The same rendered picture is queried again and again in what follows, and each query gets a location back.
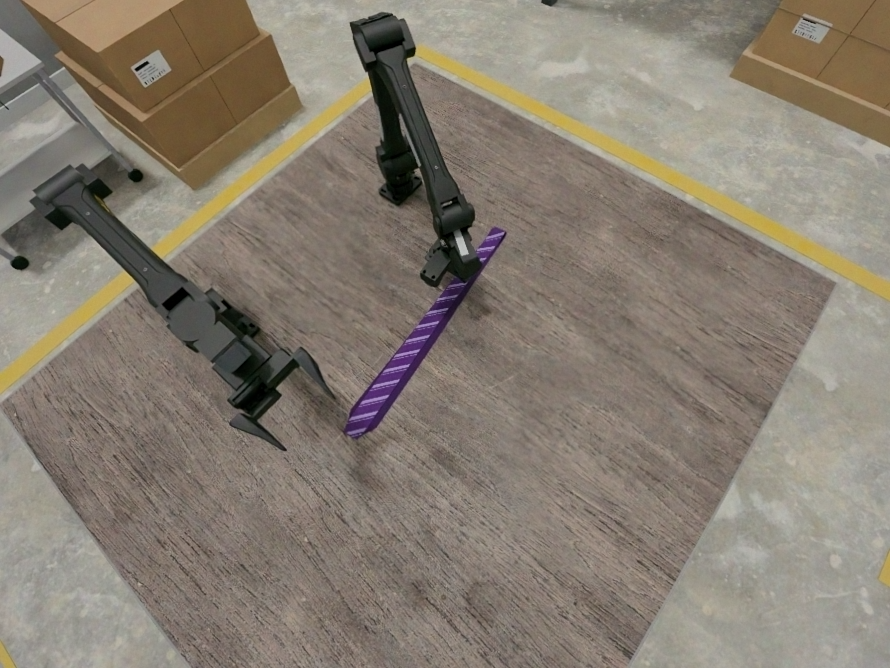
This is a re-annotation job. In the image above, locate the purple striped necktie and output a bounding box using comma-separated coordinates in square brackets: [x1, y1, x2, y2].
[344, 226, 506, 440]

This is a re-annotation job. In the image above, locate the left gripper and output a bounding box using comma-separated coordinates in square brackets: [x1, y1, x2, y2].
[425, 238, 471, 284]

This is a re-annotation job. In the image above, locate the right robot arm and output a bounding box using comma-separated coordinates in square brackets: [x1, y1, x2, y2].
[29, 163, 272, 391]

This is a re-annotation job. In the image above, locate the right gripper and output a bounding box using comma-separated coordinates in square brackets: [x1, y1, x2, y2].
[227, 347, 336, 452]

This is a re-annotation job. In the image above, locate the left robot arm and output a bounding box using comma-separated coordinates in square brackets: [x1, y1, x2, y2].
[349, 12, 482, 288]

